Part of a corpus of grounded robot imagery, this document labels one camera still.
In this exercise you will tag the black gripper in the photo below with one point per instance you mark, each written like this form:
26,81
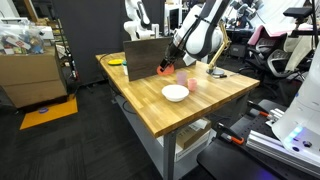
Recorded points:
172,54

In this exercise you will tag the pink mug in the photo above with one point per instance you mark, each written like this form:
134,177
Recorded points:
192,84

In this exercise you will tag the wooden table with grey frame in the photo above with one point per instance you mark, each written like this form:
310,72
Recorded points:
156,120

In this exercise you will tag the clear bag of items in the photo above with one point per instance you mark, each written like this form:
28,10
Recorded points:
21,39

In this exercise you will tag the aluminium extrusion rail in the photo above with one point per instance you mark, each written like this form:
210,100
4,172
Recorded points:
273,148

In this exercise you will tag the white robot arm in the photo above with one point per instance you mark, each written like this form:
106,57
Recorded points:
298,128

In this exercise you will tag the large cardboard box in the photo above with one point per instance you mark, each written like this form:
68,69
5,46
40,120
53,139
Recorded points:
33,78

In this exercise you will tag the black orange clamp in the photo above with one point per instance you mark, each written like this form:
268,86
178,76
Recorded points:
257,107
226,132

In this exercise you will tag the orange floor mat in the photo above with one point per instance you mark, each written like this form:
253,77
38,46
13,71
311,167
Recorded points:
50,113

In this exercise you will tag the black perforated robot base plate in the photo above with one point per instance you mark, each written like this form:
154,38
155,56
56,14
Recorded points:
225,160

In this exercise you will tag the purple translucent cup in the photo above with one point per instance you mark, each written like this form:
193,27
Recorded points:
181,77

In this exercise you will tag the white bowl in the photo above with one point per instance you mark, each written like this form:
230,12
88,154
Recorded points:
175,93

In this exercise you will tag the near black orange clamp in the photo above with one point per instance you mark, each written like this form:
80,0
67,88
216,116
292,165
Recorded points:
226,132

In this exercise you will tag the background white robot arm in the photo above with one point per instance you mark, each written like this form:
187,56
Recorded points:
139,26

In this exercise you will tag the yellow plate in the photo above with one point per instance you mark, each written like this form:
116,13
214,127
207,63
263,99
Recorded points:
115,62

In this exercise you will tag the cardboard box under table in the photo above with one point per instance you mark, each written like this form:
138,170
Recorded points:
191,133

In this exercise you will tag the grey wooden desk lamp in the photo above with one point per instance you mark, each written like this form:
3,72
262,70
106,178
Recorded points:
212,68

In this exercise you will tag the white green-lidded container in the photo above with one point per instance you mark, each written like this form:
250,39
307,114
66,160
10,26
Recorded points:
124,64

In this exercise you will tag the black camera on stand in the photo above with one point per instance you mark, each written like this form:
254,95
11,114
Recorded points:
299,14

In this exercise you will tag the far black orange clamp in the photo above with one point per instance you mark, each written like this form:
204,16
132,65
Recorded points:
257,107

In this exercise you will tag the dark wooden board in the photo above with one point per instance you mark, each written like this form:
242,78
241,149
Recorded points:
144,56

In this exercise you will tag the red plastic cup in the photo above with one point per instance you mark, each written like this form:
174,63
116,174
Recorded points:
164,72

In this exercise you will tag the pink grey office chair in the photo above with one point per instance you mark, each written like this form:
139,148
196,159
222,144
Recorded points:
279,54

